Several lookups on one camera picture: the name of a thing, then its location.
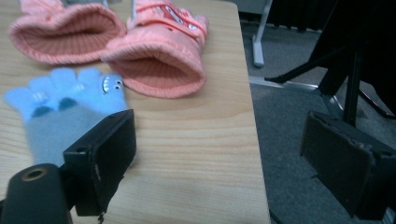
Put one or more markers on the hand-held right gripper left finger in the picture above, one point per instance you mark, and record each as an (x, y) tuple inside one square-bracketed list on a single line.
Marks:
[(106, 149)]

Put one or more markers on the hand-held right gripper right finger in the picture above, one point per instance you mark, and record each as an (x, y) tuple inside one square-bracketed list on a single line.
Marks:
[(342, 155)]

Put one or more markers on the blue knit glove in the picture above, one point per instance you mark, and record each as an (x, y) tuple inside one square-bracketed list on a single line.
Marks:
[(56, 130)]

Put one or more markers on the pink glove with grey palm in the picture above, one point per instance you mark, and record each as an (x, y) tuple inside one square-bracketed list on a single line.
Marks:
[(162, 53), (62, 46)]

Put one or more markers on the black tripod stand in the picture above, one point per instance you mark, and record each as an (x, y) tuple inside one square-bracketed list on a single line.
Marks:
[(351, 93)]

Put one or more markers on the white metal stand leg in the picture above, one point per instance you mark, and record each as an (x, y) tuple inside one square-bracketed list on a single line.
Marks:
[(258, 46)]

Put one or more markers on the silver metal floor rail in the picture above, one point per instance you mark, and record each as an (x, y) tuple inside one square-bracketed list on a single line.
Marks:
[(289, 84)]

